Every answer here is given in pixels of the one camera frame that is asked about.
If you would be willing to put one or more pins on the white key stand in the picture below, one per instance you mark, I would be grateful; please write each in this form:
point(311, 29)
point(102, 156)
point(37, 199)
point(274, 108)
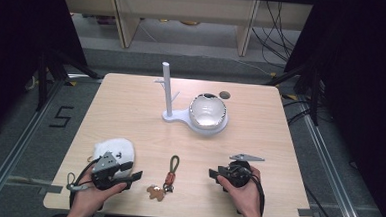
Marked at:
point(167, 93)

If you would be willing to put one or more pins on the person's left hand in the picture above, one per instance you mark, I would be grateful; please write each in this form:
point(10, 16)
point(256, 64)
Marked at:
point(89, 200)

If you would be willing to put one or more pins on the black curtain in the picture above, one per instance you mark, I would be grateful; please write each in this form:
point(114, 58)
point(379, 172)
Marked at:
point(366, 81)
point(17, 46)

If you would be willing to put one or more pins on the light wooden cabinet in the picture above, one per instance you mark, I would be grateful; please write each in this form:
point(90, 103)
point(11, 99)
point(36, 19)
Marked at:
point(186, 8)

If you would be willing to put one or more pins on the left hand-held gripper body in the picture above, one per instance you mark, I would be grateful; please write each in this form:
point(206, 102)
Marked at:
point(106, 164)

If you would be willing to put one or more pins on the grey tape strip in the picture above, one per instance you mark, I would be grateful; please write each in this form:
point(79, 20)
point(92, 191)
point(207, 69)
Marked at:
point(50, 189)
point(309, 213)

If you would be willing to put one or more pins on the white ceramic bowl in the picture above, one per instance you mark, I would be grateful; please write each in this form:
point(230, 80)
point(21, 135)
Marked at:
point(207, 111)

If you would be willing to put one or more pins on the black metal stand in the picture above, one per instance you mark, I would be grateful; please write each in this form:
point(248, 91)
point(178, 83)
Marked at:
point(313, 91)
point(44, 77)

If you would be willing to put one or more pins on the round table hole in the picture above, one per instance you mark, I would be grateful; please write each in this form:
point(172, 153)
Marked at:
point(224, 95)

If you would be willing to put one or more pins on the person's right hand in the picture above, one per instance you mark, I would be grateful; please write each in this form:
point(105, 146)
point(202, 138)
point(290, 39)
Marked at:
point(248, 198)

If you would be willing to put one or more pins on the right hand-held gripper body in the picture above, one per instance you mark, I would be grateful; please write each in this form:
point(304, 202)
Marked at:
point(237, 172)

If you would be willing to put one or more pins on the small yellow packet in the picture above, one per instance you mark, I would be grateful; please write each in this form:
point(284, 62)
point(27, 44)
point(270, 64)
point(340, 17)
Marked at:
point(163, 20)

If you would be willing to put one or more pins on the aluminium floor rail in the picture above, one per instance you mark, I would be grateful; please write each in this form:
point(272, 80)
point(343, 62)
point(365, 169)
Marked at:
point(15, 149)
point(331, 169)

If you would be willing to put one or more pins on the white plush pouch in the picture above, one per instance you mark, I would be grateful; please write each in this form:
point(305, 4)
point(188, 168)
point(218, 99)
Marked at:
point(122, 148)

